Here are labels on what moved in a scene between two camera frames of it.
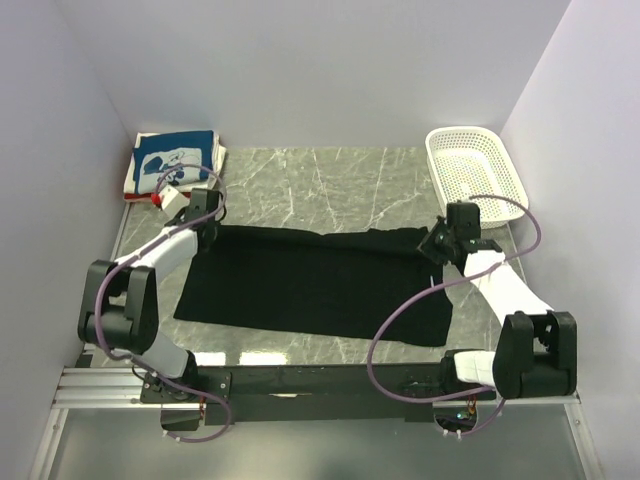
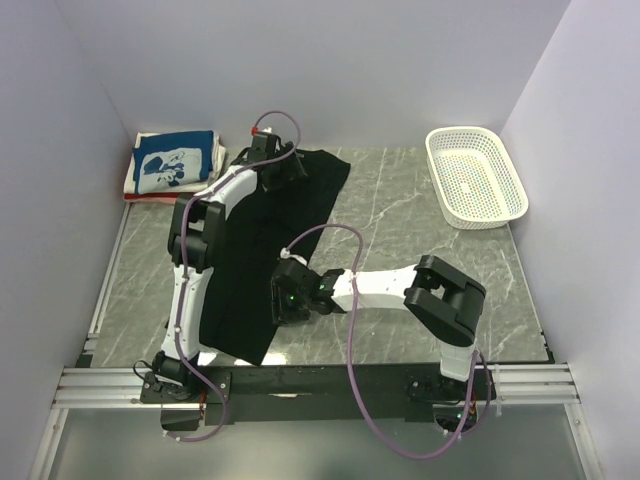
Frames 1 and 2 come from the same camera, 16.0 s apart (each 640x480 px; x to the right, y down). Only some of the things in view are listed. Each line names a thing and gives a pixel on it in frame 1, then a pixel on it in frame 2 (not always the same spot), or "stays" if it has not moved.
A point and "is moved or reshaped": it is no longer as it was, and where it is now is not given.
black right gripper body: (435, 244) → (287, 306)
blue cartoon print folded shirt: (165, 161) stays
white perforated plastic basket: (474, 160) stays
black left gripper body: (180, 215) → (284, 172)
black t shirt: (377, 283) is moved or reshaped
